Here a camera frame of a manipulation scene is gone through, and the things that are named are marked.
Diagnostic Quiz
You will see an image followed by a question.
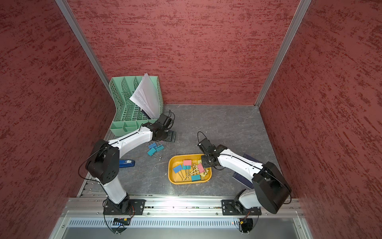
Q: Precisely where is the teal binder clip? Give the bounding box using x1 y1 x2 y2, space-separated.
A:
182 165 192 181
191 175 202 182
155 145 165 152
147 148 162 160

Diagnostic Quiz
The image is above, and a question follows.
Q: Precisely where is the pink binder clip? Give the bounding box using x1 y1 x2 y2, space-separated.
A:
183 160 193 166
190 163 205 176

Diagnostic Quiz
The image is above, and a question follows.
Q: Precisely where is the yellow binder clip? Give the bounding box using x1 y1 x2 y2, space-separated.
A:
200 171 210 180

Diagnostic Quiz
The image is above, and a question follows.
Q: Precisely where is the yellow plastic storage box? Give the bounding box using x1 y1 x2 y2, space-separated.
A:
168 154 212 185

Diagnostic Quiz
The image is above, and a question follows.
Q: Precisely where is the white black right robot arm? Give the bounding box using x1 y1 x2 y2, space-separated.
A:
198 138 291 215

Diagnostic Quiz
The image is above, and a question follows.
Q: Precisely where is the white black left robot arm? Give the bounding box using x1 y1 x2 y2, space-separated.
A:
85 111 175 214

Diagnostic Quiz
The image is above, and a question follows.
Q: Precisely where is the green plastic file organizer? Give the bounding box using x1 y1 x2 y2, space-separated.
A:
109 74 164 137

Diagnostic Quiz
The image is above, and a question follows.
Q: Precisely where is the white paper stack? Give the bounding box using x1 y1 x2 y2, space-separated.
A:
129 73 161 119

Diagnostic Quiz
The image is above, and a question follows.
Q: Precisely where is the navy notebook with yellow label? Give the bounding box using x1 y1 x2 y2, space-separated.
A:
232 153 265 190

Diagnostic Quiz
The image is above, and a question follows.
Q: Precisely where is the blue stapler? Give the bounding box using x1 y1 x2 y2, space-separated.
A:
119 159 135 168

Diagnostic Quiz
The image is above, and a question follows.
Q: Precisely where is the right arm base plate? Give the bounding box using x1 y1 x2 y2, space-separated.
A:
221 200 262 216

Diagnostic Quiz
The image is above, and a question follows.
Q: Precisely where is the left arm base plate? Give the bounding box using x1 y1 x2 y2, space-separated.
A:
102 199 146 216

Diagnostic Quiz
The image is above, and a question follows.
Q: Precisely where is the aluminium front rail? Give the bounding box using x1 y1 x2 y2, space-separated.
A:
64 195 305 218

